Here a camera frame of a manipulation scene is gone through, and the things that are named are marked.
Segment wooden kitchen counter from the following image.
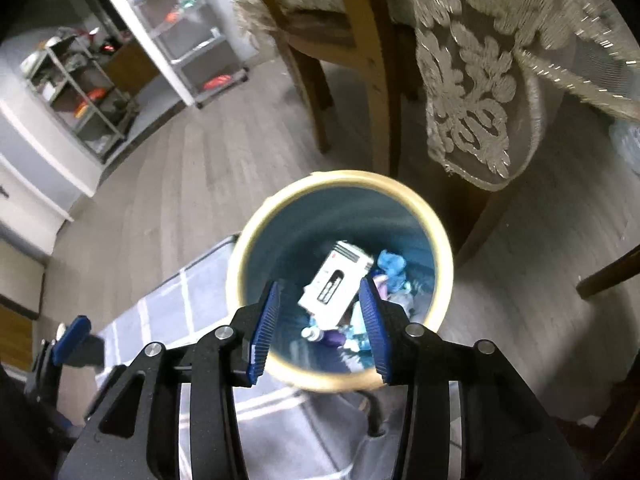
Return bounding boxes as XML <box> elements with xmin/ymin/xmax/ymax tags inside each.
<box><xmin>105</xmin><ymin>40</ymin><xmax>161</xmax><ymax>93</ymax></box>

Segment blue wrapper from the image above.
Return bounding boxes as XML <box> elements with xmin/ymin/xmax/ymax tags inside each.
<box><xmin>376</xmin><ymin>249</ymin><xmax>408</xmax><ymax>291</ymax></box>

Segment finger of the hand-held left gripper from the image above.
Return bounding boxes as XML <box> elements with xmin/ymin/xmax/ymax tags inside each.
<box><xmin>29</xmin><ymin>339</ymin><xmax>63</xmax><ymax>401</ymax></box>
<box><xmin>52</xmin><ymin>314</ymin><xmax>107</xmax><ymax>370</ymax></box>

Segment grey rolling cart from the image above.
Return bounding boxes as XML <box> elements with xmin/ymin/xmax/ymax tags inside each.
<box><xmin>122</xmin><ymin>0</ymin><xmax>249</xmax><ymax>109</ymax></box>

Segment grey checked tablecloth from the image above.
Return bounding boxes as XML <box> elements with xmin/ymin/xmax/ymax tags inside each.
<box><xmin>95</xmin><ymin>232</ymin><xmax>471</xmax><ymax>480</ymax></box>

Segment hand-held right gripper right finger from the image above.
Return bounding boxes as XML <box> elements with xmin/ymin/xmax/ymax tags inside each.
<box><xmin>359</xmin><ymin>276</ymin><xmax>588</xmax><ymax>480</ymax></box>

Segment metal shelf rack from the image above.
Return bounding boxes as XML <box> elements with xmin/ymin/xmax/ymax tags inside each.
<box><xmin>20</xmin><ymin>30</ymin><xmax>141</xmax><ymax>158</ymax></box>

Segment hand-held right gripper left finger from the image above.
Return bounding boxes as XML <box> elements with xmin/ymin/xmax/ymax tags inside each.
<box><xmin>55</xmin><ymin>280</ymin><xmax>283</xmax><ymax>480</ymax></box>

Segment dark wooden chair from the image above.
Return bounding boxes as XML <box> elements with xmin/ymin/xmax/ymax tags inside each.
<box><xmin>576</xmin><ymin>245</ymin><xmax>640</xmax><ymax>301</ymax></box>

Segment purple packet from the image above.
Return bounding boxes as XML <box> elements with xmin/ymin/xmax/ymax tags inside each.
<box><xmin>320</xmin><ymin>327</ymin><xmax>351</xmax><ymax>349</ymax></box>

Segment dark bin with yellow rim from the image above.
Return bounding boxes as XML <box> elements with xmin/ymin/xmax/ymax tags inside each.
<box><xmin>226</xmin><ymin>170</ymin><xmax>455</xmax><ymax>393</ymax></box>

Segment wooden dining table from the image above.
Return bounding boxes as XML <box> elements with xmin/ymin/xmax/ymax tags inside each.
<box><xmin>452</xmin><ymin>180</ymin><xmax>526</xmax><ymax>268</ymax></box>

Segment table with lace tablecloth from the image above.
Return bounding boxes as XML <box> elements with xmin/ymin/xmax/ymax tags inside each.
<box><xmin>232</xmin><ymin>0</ymin><xmax>640</xmax><ymax>191</ymax></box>

